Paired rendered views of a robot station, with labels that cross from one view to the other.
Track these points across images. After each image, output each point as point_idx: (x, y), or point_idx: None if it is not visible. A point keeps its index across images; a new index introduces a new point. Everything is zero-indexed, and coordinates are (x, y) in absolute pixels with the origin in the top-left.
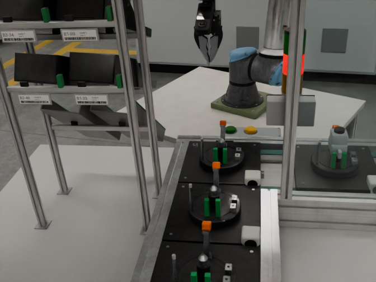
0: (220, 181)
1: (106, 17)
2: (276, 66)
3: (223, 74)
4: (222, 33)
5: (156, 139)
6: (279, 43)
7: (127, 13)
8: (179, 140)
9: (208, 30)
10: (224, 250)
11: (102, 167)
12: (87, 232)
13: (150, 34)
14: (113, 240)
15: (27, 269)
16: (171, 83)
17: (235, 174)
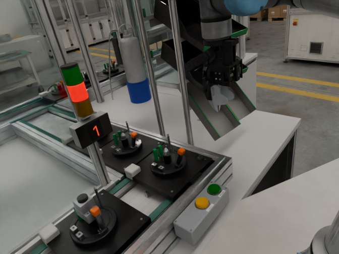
0: (148, 157)
1: (155, 16)
2: (303, 252)
3: None
4: (206, 86)
5: (186, 119)
6: (328, 237)
7: None
8: (221, 156)
9: (184, 67)
10: (100, 144)
11: (246, 140)
12: (183, 130)
13: (202, 49)
14: (169, 137)
15: (174, 116)
16: None
17: (146, 166)
